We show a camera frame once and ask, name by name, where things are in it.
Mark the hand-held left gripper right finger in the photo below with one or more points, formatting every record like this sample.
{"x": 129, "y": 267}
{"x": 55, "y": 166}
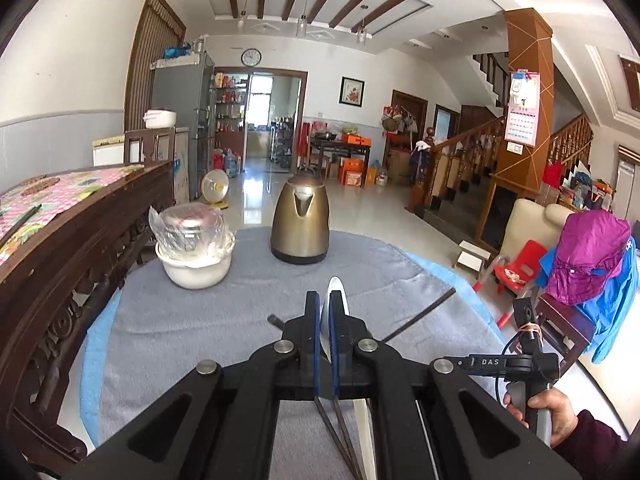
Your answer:
{"x": 336, "y": 330}

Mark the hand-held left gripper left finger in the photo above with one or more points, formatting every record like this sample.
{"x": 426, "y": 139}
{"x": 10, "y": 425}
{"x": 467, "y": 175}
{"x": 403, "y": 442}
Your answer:
{"x": 316, "y": 320}

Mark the white ceramic spoon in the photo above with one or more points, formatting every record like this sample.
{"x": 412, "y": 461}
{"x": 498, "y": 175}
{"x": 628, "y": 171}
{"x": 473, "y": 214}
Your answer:
{"x": 334, "y": 286}

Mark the dark wooden chopstick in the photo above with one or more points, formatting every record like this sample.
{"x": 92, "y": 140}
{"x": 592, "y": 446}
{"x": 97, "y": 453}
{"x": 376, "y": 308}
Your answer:
{"x": 329, "y": 425}
{"x": 347, "y": 435}
{"x": 425, "y": 312}
{"x": 274, "y": 319}

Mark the person's right forearm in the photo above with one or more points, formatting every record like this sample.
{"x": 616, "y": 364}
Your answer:
{"x": 595, "y": 442}

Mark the person's right hand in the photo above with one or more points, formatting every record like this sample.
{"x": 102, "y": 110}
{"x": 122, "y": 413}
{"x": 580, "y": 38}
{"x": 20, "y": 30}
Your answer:
{"x": 557, "y": 410}

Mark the brown wooden chair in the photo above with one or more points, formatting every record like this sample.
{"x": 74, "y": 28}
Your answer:
{"x": 560, "y": 320}

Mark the grey towel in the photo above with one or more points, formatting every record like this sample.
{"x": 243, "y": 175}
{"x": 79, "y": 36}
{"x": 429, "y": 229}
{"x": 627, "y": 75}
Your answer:
{"x": 225, "y": 320}

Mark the bronze electric kettle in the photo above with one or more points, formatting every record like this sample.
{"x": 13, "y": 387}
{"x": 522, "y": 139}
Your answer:
{"x": 300, "y": 225}

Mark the grey cane red grip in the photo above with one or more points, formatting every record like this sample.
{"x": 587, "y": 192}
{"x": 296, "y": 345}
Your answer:
{"x": 487, "y": 272}

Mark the red plastic child chair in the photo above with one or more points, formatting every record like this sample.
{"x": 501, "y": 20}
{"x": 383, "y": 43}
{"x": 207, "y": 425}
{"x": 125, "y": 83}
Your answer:
{"x": 520, "y": 260}

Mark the white step stool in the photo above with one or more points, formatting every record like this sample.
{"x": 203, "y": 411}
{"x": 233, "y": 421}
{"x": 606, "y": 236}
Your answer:
{"x": 472, "y": 257}

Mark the purple jacket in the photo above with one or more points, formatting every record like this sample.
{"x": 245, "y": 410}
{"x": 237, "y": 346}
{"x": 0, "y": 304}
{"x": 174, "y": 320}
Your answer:
{"x": 590, "y": 255}

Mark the white inner pot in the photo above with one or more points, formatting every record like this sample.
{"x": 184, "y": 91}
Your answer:
{"x": 195, "y": 271}

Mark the beige chair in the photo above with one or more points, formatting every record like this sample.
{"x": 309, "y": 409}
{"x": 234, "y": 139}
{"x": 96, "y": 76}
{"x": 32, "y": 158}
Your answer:
{"x": 530, "y": 225}

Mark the orange carton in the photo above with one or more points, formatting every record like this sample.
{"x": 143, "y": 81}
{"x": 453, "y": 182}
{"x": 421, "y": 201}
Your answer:
{"x": 352, "y": 172}

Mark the round fan heater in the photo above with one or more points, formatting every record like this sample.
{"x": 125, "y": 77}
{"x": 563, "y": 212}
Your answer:
{"x": 216, "y": 186}

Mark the dark wooden table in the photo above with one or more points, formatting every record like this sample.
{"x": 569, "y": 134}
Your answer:
{"x": 340, "y": 146}

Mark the blue water jug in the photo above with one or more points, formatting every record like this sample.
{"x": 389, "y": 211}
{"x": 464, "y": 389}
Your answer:
{"x": 231, "y": 165}

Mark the orange box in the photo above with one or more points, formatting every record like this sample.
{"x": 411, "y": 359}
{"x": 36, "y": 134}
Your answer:
{"x": 357, "y": 139}

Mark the white chest freezer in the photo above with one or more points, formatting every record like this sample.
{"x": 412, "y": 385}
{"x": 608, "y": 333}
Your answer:
{"x": 182, "y": 160}

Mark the wooden staircase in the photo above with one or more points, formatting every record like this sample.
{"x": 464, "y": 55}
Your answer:
{"x": 460, "y": 160}

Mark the blue round mat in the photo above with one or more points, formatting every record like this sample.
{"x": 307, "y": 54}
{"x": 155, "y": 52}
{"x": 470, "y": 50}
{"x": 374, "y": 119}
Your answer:
{"x": 97, "y": 360}

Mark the bottle shelf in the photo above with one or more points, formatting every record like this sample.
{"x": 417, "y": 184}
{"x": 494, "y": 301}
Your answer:
{"x": 231, "y": 105}

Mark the framed flower picture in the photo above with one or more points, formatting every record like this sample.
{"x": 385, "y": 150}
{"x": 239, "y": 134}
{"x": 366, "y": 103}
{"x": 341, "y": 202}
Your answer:
{"x": 351, "y": 91}

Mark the dark wooden chair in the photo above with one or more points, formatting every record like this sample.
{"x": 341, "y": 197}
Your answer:
{"x": 150, "y": 146}

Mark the carved wooden sideboard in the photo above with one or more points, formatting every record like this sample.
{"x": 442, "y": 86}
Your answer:
{"x": 75, "y": 275}

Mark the white rice cooker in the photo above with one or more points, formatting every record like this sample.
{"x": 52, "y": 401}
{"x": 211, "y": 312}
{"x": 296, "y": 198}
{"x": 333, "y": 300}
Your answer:
{"x": 160, "y": 119}

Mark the grey refrigerator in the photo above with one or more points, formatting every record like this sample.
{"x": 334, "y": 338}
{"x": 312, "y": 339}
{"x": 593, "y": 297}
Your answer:
{"x": 175, "y": 100}

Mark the small white cabinet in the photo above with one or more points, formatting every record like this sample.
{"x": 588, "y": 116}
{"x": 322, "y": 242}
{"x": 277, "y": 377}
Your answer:
{"x": 107, "y": 151}

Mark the pink checkered cloth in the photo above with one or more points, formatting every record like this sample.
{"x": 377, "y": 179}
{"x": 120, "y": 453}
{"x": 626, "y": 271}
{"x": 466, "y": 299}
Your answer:
{"x": 60, "y": 197}

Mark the glass pendant lamp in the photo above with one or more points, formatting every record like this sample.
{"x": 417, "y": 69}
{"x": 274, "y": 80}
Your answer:
{"x": 303, "y": 22}
{"x": 243, "y": 17}
{"x": 362, "y": 32}

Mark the blue plastic bags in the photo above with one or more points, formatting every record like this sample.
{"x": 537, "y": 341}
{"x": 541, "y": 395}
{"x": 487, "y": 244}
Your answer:
{"x": 177, "y": 52}

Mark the brown slatted door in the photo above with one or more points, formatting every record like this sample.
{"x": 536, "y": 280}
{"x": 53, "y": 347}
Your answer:
{"x": 155, "y": 60}

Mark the brown woven coaster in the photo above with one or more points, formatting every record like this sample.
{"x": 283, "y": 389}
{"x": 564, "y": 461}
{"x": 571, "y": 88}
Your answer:
{"x": 34, "y": 185}

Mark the orange tiled pillar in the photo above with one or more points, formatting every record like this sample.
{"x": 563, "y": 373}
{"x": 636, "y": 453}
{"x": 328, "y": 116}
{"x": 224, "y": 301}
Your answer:
{"x": 527, "y": 45}

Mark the pink wall calendar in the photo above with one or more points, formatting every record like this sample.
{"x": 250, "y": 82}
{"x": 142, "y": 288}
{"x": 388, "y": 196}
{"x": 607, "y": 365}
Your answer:
{"x": 521, "y": 120}

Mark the round wall clock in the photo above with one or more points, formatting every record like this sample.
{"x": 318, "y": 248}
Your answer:
{"x": 251, "y": 57}

